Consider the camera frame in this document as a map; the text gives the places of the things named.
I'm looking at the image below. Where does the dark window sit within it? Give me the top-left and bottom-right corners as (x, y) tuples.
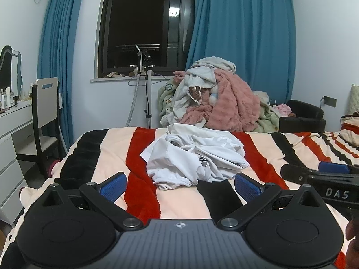
(97, 0), (195, 78)

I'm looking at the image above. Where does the vanity mirror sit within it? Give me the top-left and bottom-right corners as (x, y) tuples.
(0, 45), (23, 96)

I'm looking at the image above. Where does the pink fluffy blanket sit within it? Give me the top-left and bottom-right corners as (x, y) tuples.
(179, 69), (260, 132)

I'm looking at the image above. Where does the blue curtain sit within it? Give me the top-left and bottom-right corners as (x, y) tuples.
(37, 0), (82, 148)
(186, 0), (296, 103)

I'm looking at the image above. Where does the pink small garment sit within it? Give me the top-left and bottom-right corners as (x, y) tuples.
(273, 104), (292, 117)

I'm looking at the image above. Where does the wall power socket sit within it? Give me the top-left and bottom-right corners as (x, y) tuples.
(323, 96), (337, 108)

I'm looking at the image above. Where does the right blue curtain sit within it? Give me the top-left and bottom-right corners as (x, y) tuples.
(186, 0), (296, 103)

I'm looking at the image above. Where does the white t-shirt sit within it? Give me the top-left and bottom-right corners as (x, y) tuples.
(140, 123), (249, 190)

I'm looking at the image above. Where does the left blue curtain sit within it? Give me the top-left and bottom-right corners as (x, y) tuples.
(37, 0), (82, 148)

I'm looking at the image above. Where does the pile of light clothes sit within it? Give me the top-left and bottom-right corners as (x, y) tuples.
(158, 56), (279, 133)

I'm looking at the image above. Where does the white dressing table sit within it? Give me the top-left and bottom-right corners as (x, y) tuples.
(1, 100), (33, 226)

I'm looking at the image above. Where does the black armchair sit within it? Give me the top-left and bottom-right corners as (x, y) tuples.
(279, 100), (326, 133)

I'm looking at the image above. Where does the right hand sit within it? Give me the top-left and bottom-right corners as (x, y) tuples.
(345, 220), (359, 269)

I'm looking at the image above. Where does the striped fleece blanket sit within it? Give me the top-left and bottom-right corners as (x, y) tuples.
(0, 123), (359, 269)

